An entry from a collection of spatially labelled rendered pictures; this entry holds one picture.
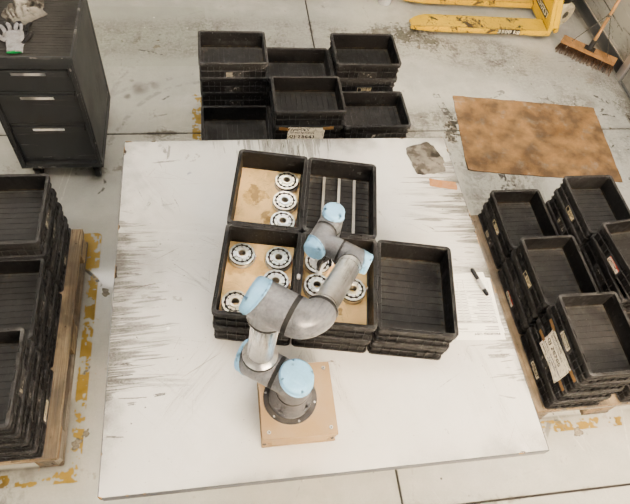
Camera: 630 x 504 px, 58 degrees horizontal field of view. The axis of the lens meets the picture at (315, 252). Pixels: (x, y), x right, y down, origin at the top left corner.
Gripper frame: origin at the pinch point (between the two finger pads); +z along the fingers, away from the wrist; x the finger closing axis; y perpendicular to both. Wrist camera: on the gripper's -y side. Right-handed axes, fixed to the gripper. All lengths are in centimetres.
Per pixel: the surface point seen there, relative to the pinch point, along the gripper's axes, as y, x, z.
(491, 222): -15, -131, 67
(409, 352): -41.1, -9.3, 20.1
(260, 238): 30.2, 5.8, 7.3
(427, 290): -29.6, -30.6, 11.1
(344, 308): -13.3, 0.8, 11.0
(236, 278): 23.7, 23.6, 11.0
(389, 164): 32, -80, 24
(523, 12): 108, -367, 94
